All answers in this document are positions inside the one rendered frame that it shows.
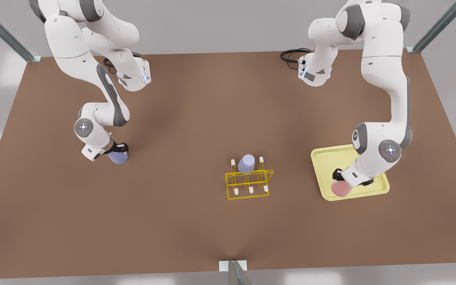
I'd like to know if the silver frame post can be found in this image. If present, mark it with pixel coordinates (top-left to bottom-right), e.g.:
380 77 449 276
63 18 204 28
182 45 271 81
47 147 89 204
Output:
0 2 42 63
219 260 253 285
407 0 456 53

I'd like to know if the lavender cup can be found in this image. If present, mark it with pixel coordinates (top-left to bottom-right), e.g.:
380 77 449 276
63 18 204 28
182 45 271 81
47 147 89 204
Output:
108 152 129 165
238 154 256 175

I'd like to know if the pale yellow tray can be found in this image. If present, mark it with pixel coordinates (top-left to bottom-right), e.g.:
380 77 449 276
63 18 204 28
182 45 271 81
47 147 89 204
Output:
311 144 390 201

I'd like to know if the black cable loop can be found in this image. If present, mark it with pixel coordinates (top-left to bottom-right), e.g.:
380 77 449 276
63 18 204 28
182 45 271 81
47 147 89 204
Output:
103 52 141 74
280 48 312 64

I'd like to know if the yellow wire cup rack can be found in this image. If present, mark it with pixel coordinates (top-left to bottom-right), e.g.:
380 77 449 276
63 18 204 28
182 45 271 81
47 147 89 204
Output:
226 157 274 200

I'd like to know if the pink cup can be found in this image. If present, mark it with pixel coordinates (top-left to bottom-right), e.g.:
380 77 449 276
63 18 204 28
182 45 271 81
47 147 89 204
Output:
331 180 353 198

